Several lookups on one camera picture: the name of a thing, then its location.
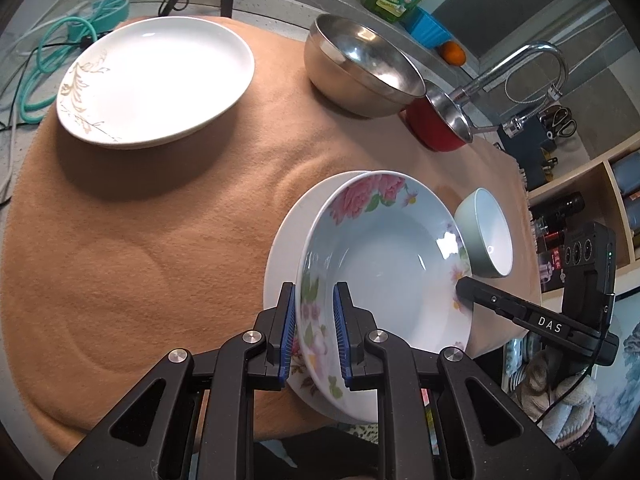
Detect plain white deep plate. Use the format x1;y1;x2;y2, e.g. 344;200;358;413
263;170;371;413

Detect beige knitted fabric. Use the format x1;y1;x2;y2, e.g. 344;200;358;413
510;345;598;448

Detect black bottle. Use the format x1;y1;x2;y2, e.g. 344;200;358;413
530;192;586;222

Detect white plate with leaf print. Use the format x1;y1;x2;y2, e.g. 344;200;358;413
56;16;256;150

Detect red bowl with steel inside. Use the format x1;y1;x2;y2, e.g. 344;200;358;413
404;80;473;152

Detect small pale green bowl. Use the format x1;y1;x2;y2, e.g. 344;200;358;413
453;188;514;279

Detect large steel bowl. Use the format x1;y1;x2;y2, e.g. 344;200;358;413
304;13;427;118

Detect black scissors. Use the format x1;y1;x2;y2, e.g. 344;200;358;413
544;105;577;139

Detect black power cable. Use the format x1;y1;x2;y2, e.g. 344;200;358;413
0;35;98;131

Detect blue plastic container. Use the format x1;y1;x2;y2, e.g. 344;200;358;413
404;7;453;48

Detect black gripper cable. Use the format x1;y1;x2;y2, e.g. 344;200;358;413
537;280;610;423

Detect orange fruit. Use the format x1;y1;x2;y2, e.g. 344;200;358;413
440;41;467;67

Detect chrome faucet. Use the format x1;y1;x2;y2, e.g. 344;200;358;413
447;40;571;140

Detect dark knife block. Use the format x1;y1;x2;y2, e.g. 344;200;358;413
510;115;557;191

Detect teal round hose holder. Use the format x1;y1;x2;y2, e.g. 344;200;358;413
92;0;132;28

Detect wooden shelf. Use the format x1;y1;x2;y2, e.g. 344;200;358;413
527;145;640;301

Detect floral plate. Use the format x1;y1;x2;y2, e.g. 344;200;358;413
295;171;473;423

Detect brown cloth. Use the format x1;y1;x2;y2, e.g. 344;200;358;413
0;16;543;453

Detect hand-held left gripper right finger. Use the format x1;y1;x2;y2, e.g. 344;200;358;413
332;281;586;480

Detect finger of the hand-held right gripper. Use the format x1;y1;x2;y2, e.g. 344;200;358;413
456;276;531;318

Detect teal hose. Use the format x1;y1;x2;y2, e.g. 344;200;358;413
17;0;132;123

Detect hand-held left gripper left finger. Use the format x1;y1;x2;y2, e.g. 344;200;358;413
52;282;301;480

